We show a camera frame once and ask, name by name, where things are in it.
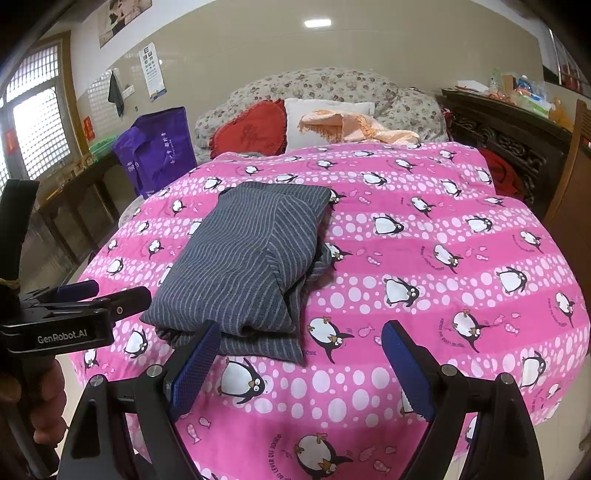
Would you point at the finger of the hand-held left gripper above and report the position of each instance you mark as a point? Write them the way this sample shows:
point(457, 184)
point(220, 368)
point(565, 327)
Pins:
point(74, 290)
point(124, 302)

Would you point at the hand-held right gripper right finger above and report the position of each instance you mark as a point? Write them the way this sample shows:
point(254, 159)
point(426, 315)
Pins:
point(408, 364)

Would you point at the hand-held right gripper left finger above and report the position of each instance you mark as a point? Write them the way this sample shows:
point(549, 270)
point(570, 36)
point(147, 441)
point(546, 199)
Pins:
point(194, 369)

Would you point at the grey striped coat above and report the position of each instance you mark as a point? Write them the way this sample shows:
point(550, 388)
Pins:
point(240, 258)

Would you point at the person's left hand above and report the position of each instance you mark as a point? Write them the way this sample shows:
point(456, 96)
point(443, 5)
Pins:
point(53, 401)

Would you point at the wooden side table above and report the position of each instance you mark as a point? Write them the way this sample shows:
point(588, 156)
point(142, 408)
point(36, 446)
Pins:
point(83, 184)

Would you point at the pink penguin printed blanket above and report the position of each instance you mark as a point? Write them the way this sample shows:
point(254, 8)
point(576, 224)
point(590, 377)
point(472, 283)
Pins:
point(415, 230)

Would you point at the green plastic basket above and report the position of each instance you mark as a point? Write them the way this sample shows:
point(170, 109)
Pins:
point(101, 147)

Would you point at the purple shopping bag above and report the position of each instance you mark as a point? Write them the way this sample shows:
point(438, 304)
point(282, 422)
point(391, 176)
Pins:
point(157, 152)

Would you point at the red paper sign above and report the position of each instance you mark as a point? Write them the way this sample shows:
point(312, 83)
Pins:
point(89, 128)
point(10, 143)

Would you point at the lattice window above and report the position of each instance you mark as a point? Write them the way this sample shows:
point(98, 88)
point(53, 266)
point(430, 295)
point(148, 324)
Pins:
point(37, 124)

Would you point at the dark hanging cloth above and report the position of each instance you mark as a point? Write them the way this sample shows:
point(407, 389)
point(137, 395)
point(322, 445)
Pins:
point(115, 94)

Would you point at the red heart pillow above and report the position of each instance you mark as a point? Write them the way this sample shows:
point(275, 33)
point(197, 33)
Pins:
point(249, 129)

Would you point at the red cloth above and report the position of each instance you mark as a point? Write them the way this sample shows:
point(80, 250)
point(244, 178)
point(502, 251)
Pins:
point(501, 170)

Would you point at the eye chart poster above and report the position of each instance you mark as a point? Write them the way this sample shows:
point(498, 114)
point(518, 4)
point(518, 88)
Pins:
point(152, 71)

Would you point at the white pillow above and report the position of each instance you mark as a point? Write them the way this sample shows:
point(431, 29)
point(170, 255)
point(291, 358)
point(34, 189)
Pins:
point(295, 124)

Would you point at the dark carved wooden cabinet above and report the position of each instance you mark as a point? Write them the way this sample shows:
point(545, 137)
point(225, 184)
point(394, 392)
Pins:
point(508, 134)

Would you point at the peach fringed scarf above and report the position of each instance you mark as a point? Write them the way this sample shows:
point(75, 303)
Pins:
point(332, 122)

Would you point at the white paper sheet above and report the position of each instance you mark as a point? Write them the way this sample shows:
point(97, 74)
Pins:
point(471, 86)

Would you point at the clutter of bottles and packets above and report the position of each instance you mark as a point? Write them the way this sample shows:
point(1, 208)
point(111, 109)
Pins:
point(526, 94)

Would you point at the ceiling light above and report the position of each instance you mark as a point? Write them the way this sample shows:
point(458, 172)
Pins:
point(314, 23)

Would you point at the white lattice wall panel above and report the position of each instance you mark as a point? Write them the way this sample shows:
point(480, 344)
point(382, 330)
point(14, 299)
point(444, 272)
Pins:
point(97, 108)

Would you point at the wall poster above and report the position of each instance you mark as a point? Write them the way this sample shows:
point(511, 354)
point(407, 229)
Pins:
point(124, 21)

